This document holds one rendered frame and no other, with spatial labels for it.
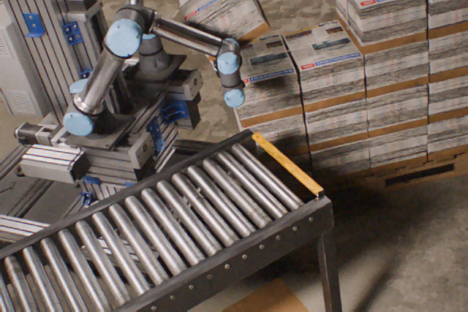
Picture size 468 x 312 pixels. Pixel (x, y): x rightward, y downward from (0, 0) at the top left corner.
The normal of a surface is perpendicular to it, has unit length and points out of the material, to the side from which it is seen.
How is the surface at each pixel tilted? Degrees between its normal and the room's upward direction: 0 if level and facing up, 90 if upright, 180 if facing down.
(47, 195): 0
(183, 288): 90
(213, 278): 90
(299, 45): 1
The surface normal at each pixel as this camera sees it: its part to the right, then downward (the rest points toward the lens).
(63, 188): -0.17, -0.78
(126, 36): 0.05, 0.51
